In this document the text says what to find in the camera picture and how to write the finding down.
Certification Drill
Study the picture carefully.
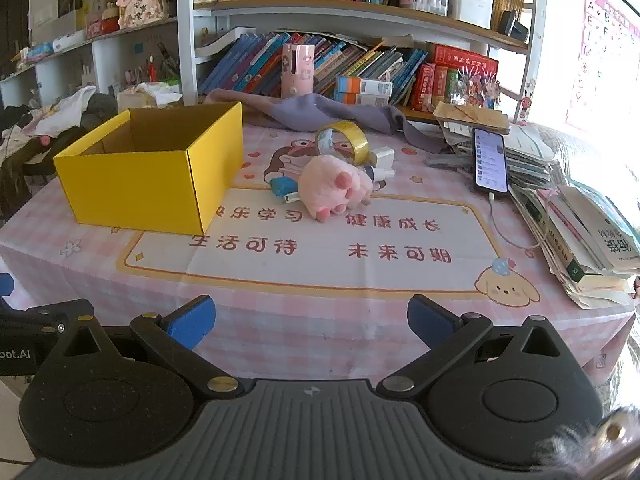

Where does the black small device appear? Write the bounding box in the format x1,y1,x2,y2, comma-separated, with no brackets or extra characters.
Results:
500,10,531,43

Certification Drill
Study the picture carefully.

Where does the pile of papers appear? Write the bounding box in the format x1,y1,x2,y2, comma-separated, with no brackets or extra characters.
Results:
425,110,568,191

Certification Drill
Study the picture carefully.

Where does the white bookshelf frame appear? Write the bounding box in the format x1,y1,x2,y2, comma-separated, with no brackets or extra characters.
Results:
177,0,541,126

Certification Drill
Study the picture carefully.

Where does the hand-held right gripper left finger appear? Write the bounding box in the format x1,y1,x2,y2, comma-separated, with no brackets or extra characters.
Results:
37,296,246,401

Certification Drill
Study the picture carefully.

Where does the brown envelope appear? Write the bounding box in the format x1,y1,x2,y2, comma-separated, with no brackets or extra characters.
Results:
434,102,511,135

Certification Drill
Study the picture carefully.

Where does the row of leaning colourful books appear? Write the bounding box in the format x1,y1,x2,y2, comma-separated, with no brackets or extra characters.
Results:
200,32,461,111

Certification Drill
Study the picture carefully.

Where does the white pen box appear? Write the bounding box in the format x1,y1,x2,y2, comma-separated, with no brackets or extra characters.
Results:
447,0,495,30

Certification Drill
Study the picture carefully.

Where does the dark brown cloth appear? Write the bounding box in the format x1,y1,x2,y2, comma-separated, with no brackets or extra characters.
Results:
0,135,56,216

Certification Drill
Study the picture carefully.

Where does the white crumpled cloth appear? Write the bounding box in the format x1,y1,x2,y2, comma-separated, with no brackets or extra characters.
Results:
35,85,98,136

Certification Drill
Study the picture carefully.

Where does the pink checked printed tablecloth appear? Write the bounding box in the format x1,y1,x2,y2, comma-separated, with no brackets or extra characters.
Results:
0,120,638,401

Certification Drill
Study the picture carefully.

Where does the stack of books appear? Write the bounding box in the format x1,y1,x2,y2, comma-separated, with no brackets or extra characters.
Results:
510,180,640,311

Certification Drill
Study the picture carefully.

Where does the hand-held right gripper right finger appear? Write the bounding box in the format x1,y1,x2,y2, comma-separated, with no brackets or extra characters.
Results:
375,294,581,398

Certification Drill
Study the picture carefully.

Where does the purple cloth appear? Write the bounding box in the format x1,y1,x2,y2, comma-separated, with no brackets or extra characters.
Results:
205,89,446,153

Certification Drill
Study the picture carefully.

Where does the orange blue white carton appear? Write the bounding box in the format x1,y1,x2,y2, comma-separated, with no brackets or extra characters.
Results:
336,76,393,95
334,92,391,107

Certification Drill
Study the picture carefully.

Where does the pink rectangular box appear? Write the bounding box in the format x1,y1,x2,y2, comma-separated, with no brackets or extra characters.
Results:
281,43,316,99

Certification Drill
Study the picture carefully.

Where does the colourful ornament cluster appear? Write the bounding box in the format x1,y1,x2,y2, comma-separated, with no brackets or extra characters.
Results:
456,65,501,108

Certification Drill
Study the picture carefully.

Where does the yellow tape roll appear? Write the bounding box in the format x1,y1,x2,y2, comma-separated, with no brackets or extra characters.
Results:
315,120,370,166

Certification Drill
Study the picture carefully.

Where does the black smartphone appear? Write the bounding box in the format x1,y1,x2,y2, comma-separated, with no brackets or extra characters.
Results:
472,127,511,196

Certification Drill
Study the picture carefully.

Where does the white flat box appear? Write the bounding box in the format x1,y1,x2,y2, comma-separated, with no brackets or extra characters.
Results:
52,30,86,53

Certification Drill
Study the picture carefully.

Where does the white charging cable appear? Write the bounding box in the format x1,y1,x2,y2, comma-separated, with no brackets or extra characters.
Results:
487,192,546,251

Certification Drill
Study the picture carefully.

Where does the yellow cardboard box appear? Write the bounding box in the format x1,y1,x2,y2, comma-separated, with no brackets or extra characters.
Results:
52,101,245,236

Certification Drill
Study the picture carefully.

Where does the blue plastic packet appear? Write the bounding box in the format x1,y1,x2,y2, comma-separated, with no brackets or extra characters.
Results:
270,176,302,207

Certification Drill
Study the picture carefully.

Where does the dark grey garment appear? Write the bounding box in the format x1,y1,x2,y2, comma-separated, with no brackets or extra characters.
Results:
80,92,121,131

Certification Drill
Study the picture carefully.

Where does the white low shelf unit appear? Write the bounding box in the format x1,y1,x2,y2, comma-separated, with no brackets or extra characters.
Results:
0,17,181,106

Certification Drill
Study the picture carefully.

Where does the red thick book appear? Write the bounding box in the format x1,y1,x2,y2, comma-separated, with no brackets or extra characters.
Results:
427,42,500,78

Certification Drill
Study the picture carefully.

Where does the pink alphabet wall poster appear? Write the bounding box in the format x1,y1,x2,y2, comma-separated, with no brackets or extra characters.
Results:
565,0,640,133

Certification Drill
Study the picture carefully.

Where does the pink plush paw toy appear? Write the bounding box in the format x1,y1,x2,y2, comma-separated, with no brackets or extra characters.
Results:
297,155,373,222

